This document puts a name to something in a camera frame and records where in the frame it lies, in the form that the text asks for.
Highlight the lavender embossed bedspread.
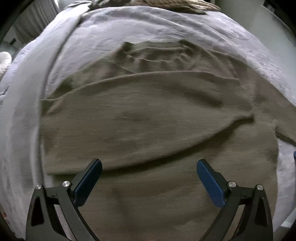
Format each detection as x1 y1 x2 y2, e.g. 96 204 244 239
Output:
0 4 296 239

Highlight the dark brown crumpled garment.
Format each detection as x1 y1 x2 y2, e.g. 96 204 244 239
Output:
89 1 206 14

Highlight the olive green knit sweater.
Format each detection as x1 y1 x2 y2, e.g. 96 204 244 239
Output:
41 40 295 240

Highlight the beige striped knit garment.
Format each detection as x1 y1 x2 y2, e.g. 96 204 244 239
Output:
129 0 221 12

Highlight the lavender plush blanket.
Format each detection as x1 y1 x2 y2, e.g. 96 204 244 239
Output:
1 1 90 238

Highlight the round white pleated cushion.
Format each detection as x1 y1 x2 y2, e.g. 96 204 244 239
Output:
0 51 12 80

